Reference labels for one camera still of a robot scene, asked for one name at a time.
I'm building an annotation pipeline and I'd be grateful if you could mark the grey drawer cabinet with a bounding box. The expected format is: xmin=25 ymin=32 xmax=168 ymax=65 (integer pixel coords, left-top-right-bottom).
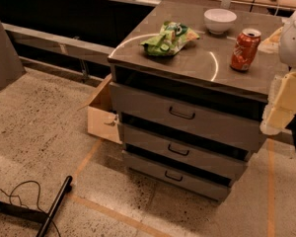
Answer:
xmin=109 ymin=2 xmax=287 ymax=189

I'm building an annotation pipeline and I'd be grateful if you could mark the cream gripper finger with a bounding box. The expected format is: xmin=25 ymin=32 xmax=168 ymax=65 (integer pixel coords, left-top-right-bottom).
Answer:
xmin=259 ymin=69 xmax=296 ymax=135

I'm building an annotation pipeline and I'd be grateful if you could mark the grey middle drawer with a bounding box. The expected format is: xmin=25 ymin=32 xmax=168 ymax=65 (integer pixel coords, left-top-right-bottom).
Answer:
xmin=118 ymin=124 xmax=248 ymax=181

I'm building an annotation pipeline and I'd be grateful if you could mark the black stand base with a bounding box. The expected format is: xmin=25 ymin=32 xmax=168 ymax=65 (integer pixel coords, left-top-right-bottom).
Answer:
xmin=0 ymin=176 xmax=73 ymax=237

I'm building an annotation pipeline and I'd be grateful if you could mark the cardboard box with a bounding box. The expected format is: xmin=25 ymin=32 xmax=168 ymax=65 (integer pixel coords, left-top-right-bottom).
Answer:
xmin=80 ymin=74 xmax=121 ymax=144

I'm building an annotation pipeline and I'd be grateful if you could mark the grey top drawer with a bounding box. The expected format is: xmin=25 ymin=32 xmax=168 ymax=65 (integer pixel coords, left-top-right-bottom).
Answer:
xmin=110 ymin=82 xmax=266 ymax=152

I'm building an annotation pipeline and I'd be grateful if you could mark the grey metal railing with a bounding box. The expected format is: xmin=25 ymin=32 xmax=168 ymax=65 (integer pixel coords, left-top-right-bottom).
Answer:
xmin=3 ymin=24 xmax=113 ymax=66

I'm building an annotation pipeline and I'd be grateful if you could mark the grey drawer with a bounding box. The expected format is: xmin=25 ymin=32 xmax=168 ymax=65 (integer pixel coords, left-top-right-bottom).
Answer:
xmin=110 ymin=82 xmax=266 ymax=152
xmin=118 ymin=124 xmax=248 ymax=181
xmin=122 ymin=151 xmax=231 ymax=202

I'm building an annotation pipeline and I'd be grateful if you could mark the black cable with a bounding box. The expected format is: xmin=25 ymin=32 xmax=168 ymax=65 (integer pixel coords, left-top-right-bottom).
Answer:
xmin=0 ymin=180 xmax=62 ymax=237

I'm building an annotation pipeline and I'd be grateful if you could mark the white bowl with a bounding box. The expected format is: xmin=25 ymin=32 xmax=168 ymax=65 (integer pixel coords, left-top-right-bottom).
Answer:
xmin=204 ymin=8 xmax=237 ymax=35

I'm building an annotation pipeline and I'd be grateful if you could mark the orange soda can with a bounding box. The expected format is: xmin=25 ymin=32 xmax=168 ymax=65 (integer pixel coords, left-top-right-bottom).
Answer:
xmin=230 ymin=28 xmax=261 ymax=72

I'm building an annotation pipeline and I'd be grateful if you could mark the green chip bag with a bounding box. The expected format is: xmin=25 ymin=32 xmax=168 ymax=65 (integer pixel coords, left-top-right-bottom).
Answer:
xmin=141 ymin=21 xmax=199 ymax=56

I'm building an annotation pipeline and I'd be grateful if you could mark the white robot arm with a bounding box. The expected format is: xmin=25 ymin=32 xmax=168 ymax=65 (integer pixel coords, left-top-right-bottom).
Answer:
xmin=259 ymin=11 xmax=296 ymax=135

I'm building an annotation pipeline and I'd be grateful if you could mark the grey bottom drawer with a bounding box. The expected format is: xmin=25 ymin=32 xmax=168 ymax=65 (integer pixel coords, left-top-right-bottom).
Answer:
xmin=122 ymin=151 xmax=231 ymax=202

